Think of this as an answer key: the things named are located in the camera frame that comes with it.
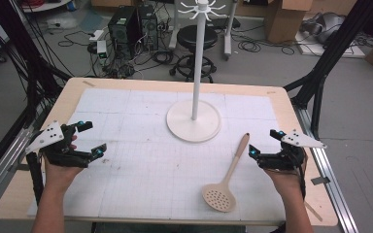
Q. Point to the white utensil rack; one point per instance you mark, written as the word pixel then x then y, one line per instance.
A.
pixel 192 126

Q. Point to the small white device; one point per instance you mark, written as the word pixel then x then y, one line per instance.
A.
pixel 101 48

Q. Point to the aluminium rail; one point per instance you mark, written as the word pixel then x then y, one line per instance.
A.
pixel 0 174
pixel 335 191

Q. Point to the black round stool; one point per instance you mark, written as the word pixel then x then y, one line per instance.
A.
pixel 187 37

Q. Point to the white power strip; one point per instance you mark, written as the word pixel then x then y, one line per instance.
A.
pixel 96 35

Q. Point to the tall cardboard box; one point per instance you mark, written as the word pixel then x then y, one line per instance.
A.
pixel 283 21

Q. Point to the white round table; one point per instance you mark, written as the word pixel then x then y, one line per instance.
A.
pixel 45 6

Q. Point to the thin wooden stick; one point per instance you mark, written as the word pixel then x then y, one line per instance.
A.
pixel 314 212

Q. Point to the person's dark trousers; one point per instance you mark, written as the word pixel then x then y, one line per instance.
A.
pixel 168 228

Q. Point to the beige slotted spoon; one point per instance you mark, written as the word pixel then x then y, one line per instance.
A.
pixel 219 198

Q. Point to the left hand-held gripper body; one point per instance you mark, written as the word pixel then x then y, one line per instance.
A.
pixel 50 136

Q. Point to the black metal frame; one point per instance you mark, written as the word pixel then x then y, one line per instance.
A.
pixel 333 48
pixel 19 42

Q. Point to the black computer tower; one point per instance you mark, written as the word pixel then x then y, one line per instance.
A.
pixel 121 30
pixel 149 27

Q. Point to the black tape strip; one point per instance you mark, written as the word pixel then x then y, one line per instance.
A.
pixel 19 167
pixel 320 180

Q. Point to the white stand leg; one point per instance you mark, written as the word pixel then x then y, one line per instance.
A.
pixel 228 42
pixel 174 29

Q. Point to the white grid mat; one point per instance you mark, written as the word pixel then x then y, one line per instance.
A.
pixel 155 174

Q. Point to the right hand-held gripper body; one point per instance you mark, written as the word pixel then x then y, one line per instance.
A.
pixel 285 160

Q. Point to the grey bundle on floor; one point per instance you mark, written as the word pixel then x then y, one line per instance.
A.
pixel 325 27

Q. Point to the person's right hand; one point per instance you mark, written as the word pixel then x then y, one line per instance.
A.
pixel 288 181

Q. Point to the white floor board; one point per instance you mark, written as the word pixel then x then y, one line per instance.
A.
pixel 317 49

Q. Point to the person's left hand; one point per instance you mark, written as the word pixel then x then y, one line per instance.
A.
pixel 58 178

